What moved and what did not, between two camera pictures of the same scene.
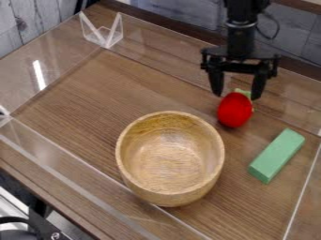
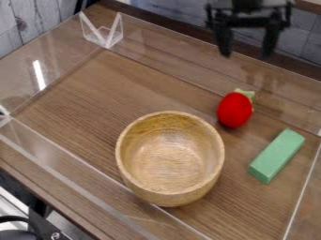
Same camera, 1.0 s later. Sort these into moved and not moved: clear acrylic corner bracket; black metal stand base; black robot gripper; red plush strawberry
Moved: black robot gripper
Not moved: black metal stand base; clear acrylic corner bracket; red plush strawberry
